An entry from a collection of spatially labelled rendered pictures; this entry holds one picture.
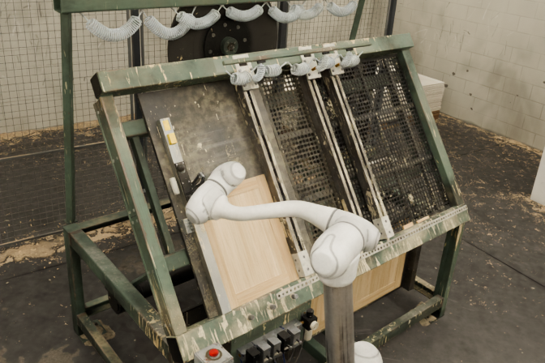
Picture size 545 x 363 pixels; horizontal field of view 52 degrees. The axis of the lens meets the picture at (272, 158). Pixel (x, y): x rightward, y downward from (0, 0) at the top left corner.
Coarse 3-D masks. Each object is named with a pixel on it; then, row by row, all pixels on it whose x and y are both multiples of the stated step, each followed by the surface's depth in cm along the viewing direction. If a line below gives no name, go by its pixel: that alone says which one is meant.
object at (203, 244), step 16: (160, 128) 262; (176, 144) 262; (176, 160) 260; (176, 176) 259; (192, 224) 257; (208, 240) 259; (208, 256) 257; (208, 272) 255; (224, 288) 257; (224, 304) 255
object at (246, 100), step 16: (256, 80) 280; (240, 96) 290; (256, 112) 289; (256, 128) 286; (256, 144) 288; (272, 160) 287; (272, 176) 284; (272, 192) 286; (288, 224) 282; (288, 240) 285; (304, 256) 283; (304, 272) 280
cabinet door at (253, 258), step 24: (240, 192) 277; (264, 192) 286; (216, 240) 263; (240, 240) 271; (264, 240) 279; (240, 264) 267; (264, 264) 275; (288, 264) 282; (240, 288) 264; (264, 288) 271
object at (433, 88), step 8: (376, 72) 818; (424, 80) 791; (432, 80) 793; (288, 88) 714; (424, 88) 768; (432, 88) 778; (440, 88) 787; (432, 96) 784; (440, 96) 794; (384, 104) 733; (432, 104) 791; (440, 104) 801; (432, 112) 798; (288, 120) 701; (384, 120) 746; (296, 128) 690; (384, 128) 751
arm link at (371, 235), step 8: (336, 216) 197; (344, 216) 195; (352, 216) 197; (328, 224) 198; (352, 224) 189; (360, 224) 192; (368, 224) 194; (360, 232) 189; (368, 232) 192; (376, 232) 193; (368, 240) 191; (376, 240) 192; (368, 248) 192
